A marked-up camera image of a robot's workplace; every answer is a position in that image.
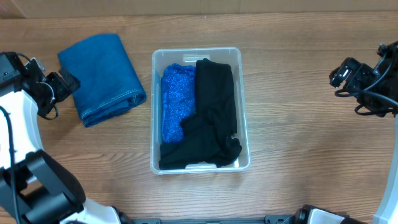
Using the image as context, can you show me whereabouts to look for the blue denim jeans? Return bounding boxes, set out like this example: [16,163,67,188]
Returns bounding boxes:
[58,34,147,128]

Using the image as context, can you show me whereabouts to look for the sparkly blue cloth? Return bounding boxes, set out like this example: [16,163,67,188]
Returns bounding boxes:
[161,63,196,143]

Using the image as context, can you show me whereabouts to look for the black cloth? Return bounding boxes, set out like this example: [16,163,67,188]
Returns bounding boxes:
[178,109,242,167]
[159,132,220,170]
[195,58,238,134]

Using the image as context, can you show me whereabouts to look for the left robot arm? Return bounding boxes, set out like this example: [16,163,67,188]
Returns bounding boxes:
[1,52,131,224]

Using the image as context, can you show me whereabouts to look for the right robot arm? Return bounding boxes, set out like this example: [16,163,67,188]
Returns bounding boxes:
[329,42,397,223]

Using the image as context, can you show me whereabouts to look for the clear plastic storage bin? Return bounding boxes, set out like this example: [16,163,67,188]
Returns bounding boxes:
[150,47,251,175]

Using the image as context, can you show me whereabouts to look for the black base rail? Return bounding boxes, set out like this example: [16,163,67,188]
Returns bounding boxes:
[131,215,295,224]

